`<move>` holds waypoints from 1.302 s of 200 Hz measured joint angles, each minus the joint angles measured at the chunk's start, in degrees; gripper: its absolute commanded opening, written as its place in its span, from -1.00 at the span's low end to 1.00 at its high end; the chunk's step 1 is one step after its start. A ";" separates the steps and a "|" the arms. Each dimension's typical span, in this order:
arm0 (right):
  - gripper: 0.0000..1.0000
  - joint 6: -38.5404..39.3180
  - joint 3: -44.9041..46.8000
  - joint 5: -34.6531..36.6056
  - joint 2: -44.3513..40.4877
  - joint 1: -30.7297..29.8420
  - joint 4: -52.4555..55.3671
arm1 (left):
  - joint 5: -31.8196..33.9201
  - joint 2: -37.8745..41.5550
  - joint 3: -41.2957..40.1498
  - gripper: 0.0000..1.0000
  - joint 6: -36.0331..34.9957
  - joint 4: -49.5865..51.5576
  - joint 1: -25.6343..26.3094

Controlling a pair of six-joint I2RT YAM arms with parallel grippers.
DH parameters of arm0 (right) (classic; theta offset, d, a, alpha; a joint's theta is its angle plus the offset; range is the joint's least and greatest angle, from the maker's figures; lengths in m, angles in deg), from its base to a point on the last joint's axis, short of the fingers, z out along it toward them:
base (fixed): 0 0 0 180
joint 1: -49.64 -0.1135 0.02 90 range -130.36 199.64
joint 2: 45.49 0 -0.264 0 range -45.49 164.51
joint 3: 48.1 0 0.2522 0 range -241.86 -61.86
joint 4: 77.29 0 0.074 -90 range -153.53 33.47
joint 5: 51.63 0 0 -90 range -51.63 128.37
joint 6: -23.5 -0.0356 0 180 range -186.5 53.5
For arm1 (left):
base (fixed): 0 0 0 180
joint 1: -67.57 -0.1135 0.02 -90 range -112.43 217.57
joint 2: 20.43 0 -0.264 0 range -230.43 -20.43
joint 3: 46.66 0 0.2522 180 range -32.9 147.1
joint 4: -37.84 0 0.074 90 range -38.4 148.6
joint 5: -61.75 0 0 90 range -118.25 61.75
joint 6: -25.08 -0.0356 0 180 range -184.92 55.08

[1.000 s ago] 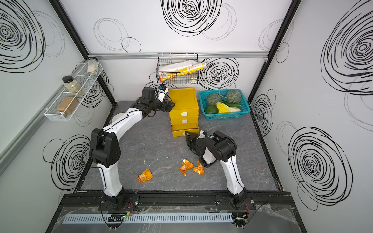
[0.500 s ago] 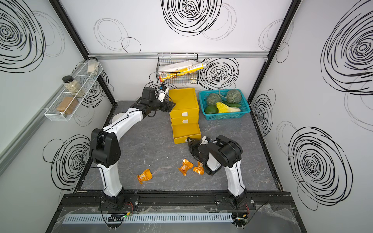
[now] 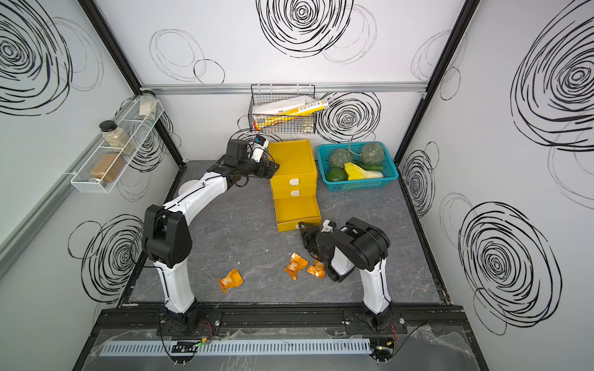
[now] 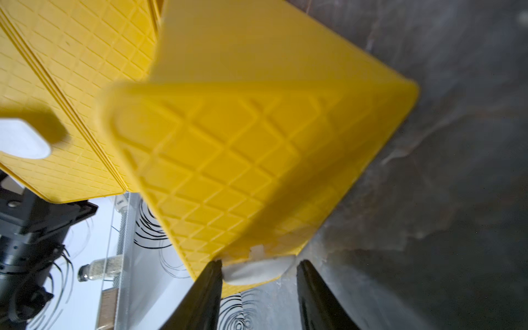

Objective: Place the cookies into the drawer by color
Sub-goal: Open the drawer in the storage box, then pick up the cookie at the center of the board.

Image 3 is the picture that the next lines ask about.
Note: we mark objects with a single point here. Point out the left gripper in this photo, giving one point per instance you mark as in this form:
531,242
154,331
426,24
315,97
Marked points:
269,171

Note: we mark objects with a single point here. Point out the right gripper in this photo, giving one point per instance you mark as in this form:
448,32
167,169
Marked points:
308,236

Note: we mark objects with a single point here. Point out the orange cookie pack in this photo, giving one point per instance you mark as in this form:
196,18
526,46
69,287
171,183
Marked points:
317,269
232,280
296,264

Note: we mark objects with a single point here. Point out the yellow plastic drawer cabinet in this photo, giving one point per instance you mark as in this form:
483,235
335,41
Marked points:
294,185

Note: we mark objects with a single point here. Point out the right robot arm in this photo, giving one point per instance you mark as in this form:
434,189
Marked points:
357,245

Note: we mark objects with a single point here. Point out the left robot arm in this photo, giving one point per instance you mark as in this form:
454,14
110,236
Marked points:
166,236

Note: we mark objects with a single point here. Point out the yellow white box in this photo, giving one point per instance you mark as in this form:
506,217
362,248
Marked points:
286,110

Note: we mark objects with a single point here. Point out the green avocado toy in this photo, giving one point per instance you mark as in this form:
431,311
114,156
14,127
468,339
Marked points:
337,174

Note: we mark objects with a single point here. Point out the left netted melon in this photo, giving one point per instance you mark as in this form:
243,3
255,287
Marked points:
339,158

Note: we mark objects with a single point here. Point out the netted melon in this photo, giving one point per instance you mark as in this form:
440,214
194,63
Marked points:
339,158
372,153

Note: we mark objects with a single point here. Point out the white orange bowl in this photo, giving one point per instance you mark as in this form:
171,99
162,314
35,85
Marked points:
189,187

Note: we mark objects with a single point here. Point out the green cucumber toy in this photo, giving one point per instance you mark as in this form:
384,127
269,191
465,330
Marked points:
377,168

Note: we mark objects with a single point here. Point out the teal plastic basket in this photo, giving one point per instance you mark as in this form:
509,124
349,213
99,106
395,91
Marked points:
390,172

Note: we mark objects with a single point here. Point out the right netted melon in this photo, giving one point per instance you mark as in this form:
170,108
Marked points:
372,153

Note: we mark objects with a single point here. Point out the clear jar white lid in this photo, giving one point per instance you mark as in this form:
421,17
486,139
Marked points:
147,105

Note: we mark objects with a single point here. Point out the spice jar black lid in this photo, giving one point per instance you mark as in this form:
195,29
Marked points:
117,138

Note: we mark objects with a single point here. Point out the brown block container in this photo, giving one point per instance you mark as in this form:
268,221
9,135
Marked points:
108,168

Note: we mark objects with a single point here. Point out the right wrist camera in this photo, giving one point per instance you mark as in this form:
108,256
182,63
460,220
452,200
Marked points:
328,226

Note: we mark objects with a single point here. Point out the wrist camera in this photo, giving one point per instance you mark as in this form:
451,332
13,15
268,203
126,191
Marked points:
328,226
259,148

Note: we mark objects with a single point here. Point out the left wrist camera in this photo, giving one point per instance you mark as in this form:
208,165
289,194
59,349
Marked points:
259,148

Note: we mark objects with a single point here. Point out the black wire wall basket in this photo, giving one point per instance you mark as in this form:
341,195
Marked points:
267,93

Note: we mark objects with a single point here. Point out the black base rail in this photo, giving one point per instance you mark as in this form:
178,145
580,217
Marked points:
221,319

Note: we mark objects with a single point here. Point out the white wire wall shelf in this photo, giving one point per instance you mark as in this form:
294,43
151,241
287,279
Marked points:
134,180

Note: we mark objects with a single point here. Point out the white slotted cable duct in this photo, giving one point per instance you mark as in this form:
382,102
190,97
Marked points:
262,347

